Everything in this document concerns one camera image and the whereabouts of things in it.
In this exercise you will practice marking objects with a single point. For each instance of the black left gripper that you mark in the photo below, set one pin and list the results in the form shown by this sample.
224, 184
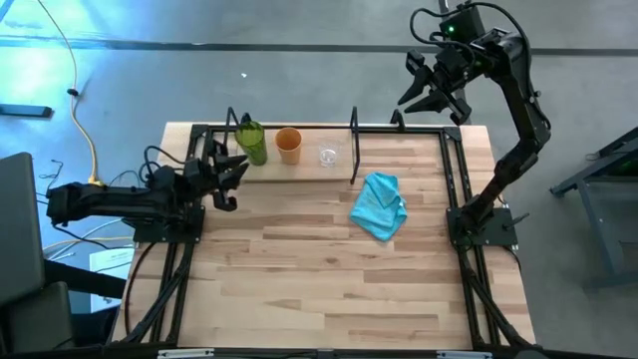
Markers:
204, 174

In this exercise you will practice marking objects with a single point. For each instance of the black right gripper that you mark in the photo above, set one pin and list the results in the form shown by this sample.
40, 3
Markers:
453, 65

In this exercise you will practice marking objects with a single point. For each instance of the tall green faceted cup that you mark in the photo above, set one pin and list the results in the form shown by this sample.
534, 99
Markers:
251, 144

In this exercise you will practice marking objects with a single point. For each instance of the orange plastic cup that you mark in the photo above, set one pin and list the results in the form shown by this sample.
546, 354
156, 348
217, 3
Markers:
289, 147

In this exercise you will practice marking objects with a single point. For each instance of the clear glass cup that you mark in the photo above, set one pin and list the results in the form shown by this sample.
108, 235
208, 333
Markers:
329, 154

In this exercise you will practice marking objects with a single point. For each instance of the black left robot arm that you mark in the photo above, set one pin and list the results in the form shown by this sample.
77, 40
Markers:
109, 202

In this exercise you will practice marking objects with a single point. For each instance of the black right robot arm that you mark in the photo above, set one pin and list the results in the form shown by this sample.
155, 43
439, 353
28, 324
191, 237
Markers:
523, 109

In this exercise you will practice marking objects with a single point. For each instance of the wooden shelf board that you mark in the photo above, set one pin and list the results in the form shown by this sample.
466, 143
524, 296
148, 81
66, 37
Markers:
309, 172

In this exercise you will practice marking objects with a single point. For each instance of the blue microfibre cloth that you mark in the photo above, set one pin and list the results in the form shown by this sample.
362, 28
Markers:
379, 209

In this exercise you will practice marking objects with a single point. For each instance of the white paper sheet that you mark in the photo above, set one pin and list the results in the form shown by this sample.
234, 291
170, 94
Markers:
107, 264

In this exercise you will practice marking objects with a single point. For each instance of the black floor bar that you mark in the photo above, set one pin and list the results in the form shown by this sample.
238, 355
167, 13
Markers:
25, 110

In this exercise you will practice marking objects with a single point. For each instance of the dark grey office chair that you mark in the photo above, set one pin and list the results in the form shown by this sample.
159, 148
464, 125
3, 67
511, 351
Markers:
20, 224

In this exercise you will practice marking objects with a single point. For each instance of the black shelf end frame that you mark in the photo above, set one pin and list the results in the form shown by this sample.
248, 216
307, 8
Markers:
354, 149
229, 124

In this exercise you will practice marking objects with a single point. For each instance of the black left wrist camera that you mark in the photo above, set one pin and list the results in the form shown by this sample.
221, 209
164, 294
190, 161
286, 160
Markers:
163, 177

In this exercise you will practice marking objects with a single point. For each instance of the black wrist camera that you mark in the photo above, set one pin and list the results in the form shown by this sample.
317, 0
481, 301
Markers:
163, 177
467, 24

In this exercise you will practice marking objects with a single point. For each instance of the black metal table frame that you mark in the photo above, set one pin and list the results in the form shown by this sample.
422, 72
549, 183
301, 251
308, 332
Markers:
448, 164

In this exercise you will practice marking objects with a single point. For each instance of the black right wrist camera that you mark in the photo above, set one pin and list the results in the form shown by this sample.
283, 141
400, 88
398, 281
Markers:
467, 24

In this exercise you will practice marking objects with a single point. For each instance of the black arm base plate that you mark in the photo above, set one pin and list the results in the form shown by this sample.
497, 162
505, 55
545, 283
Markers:
169, 229
493, 229

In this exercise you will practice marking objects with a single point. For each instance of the silver table edge bracket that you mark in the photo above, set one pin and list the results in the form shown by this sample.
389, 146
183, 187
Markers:
463, 355
187, 353

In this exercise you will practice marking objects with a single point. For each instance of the grey metal cart frame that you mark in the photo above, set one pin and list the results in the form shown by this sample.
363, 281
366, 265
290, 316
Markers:
593, 199

